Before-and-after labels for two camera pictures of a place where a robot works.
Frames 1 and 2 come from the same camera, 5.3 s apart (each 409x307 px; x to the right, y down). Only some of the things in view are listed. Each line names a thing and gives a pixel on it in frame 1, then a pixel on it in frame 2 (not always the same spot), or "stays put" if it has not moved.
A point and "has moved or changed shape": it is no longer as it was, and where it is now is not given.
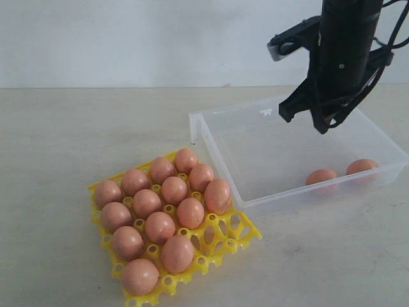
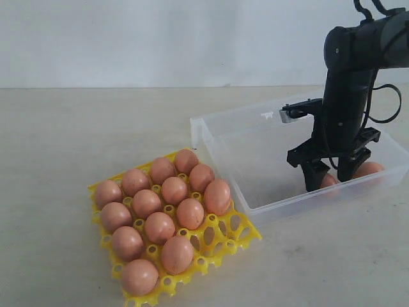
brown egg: x=361 y=165 has moved or changed shape
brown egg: x=177 y=253 stays put
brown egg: x=140 y=276 stays put
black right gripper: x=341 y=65 to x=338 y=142
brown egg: x=145 y=202 stays put
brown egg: x=114 y=215 stays put
